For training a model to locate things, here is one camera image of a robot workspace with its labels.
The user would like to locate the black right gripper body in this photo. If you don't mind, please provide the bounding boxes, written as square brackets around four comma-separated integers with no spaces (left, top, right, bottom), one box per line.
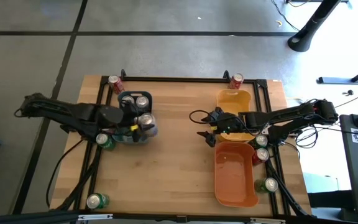
[216,113,248,134]

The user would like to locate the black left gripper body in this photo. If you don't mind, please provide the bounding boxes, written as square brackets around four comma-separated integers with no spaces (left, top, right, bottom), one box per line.
[119,104,141,131]

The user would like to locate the dark teal plastic bin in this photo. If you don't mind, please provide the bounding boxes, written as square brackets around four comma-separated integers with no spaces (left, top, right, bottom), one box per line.
[112,90,154,146]

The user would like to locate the yellow plastic bin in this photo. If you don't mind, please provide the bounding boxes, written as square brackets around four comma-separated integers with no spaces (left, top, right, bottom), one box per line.
[215,89,256,143]

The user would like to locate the red cola can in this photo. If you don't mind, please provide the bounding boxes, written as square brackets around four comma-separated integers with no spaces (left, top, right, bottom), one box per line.
[108,74,126,95]
[252,147,270,166]
[227,73,245,90]

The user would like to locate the green soda can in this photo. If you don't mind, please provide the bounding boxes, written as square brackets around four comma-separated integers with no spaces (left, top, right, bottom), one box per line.
[86,192,111,210]
[254,177,279,194]
[249,134,269,149]
[95,133,117,152]

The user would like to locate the orange plastic bin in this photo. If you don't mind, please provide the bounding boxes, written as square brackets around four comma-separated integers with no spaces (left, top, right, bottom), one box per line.
[213,141,260,208]

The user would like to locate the pale blue floor box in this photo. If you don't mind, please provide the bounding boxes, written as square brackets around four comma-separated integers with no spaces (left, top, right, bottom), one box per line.
[303,172,352,192]

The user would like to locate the black desk foot bar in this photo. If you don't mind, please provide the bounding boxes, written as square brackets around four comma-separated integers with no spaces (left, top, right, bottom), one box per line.
[316,60,358,85]

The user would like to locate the black cart foot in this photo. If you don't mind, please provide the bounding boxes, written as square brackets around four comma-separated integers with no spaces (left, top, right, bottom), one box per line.
[308,190,354,208]

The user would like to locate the black tubular stand leg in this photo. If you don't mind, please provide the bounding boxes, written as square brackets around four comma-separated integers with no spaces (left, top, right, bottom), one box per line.
[287,0,351,53]

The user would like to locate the black rig crossbar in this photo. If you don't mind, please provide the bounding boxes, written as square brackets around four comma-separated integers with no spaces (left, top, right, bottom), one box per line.
[0,210,358,224]

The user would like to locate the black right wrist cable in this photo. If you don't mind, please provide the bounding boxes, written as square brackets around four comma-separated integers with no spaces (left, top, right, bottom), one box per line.
[189,109,219,125]

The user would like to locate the black aluminium table frame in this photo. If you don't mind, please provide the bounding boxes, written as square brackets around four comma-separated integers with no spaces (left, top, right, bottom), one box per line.
[73,75,310,218]

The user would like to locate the black floor cable bundle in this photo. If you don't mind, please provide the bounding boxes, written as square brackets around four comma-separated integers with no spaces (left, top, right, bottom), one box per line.
[293,123,321,150]

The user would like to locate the silver crossbar bracket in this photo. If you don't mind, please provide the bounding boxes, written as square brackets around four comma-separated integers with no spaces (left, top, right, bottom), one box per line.
[77,213,114,222]
[249,217,287,224]

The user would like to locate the black arm base cable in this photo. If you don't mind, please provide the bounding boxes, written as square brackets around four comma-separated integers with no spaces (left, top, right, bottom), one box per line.
[45,139,83,208]

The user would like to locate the thin black floor cable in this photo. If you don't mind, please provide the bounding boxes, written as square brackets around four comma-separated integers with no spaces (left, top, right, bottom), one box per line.
[271,0,301,32]

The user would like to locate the beige floor cable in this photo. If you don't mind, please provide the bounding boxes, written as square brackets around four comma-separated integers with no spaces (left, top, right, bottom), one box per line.
[334,81,358,110]

